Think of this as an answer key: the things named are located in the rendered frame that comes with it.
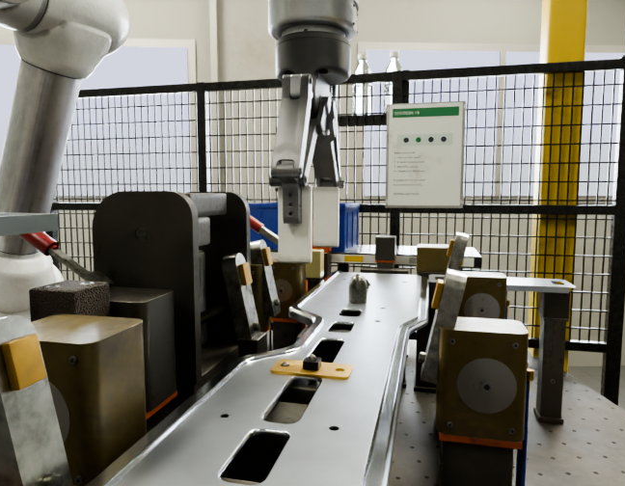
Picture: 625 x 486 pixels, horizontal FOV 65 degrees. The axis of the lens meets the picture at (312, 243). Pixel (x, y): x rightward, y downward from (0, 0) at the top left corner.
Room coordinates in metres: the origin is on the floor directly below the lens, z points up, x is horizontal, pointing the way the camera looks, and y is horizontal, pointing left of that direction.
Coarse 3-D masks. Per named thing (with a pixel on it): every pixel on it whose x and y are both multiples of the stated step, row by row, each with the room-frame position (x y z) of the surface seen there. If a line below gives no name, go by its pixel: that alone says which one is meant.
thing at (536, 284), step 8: (432, 280) 1.05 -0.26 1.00; (512, 280) 1.05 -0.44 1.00; (520, 280) 1.05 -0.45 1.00; (528, 280) 1.05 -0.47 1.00; (536, 280) 1.05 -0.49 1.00; (544, 280) 1.05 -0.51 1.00; (552, 280) 1.05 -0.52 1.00; (560, 280) 1.05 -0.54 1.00; (512, 288) 0.99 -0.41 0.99; (520, 288) 0.99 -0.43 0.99; (528, 288) 0.98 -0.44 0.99; (536, 288) 0.98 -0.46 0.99; (544, 288) 0.97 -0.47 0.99; (552, 288) 0.97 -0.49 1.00; (560, 288) 0.97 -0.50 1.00; (568, 288) 0.96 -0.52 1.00
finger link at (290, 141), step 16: (288, 80) 0.44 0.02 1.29; (304, 80) 0.43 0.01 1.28; (288, 96) 0.43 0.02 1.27; (304, 96) 0.43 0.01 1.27; (288, 112) 0.43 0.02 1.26; (304, 112) 0.42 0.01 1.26; (288, 128) 0.42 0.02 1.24; (304, 128) 0.42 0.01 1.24; (288, 144) 0.41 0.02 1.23; (304, 144) 0.42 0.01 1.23; (272, 160) 0.41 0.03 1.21; (288, 160) 0.41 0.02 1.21; (272, 176) 0.41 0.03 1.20
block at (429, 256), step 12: (420, 252) 1.16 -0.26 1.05; (432, 252) 1.15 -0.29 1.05; (444, 252) 1.15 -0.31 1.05; (420, 264) 1.16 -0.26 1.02; (432, 264) 1.15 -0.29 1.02; (444, 264) 1.15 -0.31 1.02; (432, 288) 1.16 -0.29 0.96; (432, 312) 1.16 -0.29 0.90; (420, 336) 1.16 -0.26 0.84; (420, 348) 1.16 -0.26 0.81; (420, 372) 1.16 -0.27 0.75; (420, 384) 1.16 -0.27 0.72; (432, 384) 1.15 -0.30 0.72
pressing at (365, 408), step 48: (336, 288) 0.95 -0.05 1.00; (384, 288) 0.95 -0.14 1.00; (336, 336) 0.63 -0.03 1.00; (384, 336) 0.63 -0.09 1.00; (240, 384) 0.46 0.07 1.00; (288, 384) 0.47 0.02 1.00; (336, 384) 0.46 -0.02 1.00; (384, 384) 0.46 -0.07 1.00; (192, 432) 0.37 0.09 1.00; (240, 432) 0.37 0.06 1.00; (288, 432) 0.37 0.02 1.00; (336, 432) 0.37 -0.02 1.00; (384, 432) 0.37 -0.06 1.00; (96, 480) 0.30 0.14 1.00; (144, 480) 0.30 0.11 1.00; (192, 480) 0.30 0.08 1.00; (288, 480) 0.30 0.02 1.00; (336, 480) 0.30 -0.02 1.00; (384, 480) 0.31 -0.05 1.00
